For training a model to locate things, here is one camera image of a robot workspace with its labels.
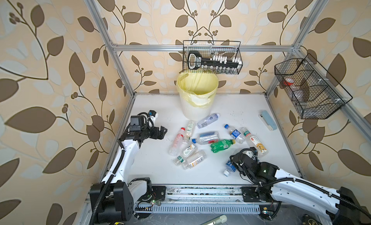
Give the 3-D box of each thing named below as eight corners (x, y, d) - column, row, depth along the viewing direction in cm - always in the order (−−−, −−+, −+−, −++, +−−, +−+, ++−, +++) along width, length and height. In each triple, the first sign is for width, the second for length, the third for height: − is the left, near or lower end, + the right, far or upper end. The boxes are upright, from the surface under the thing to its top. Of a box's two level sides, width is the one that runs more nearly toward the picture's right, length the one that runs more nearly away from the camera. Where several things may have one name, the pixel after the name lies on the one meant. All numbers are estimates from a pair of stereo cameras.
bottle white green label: (177, 167, 83) (177, 165, 80) (171, 159, 85) (171, 157, 83) (199, 149, 90) (199, 147, 87) (193, 142, 92) (193, 140, 90)
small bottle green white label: (185, 139, 96) (184, 135, 92) (185, 124, 103) (185, 120, 99) (195, 139, 96) (196, 135, 92) (195, 124, 103) (195, 120, 99)
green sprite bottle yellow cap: (212, 154, 88) (213, 151, 85) (209, 146, 92) (209, 143, 89) (235, 146, 92) (237, 143, 89) (231, 138, 95) (233, 135, 92)
